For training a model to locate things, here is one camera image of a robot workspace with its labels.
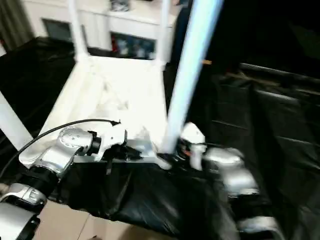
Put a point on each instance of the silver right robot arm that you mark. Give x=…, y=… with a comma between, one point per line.
x=232, y=175

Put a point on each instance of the white plastic table top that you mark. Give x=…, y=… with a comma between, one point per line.
x=125, y=82

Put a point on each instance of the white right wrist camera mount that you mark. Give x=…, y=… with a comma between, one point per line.
x=193, y=136

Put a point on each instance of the black glossy mat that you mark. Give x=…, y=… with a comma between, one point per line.
x=250, y=125

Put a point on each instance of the white cabinet with glass doors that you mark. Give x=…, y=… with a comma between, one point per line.
x=100, y=22

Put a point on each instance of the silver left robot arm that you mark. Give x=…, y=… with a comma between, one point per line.
x=55, y=155

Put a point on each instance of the long black bar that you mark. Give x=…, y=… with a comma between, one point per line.
x=287, y=71

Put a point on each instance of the grey curtain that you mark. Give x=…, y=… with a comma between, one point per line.
x=15, y=22

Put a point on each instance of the dark blue hanging cloth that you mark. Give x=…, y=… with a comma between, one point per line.
x=180, y=32

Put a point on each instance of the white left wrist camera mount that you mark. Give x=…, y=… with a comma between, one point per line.
x=112, y=136

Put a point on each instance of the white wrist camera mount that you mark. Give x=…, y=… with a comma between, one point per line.
x=193, y=136
x=112, y=136

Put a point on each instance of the small tan label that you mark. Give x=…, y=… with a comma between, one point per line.
x=207, y=62

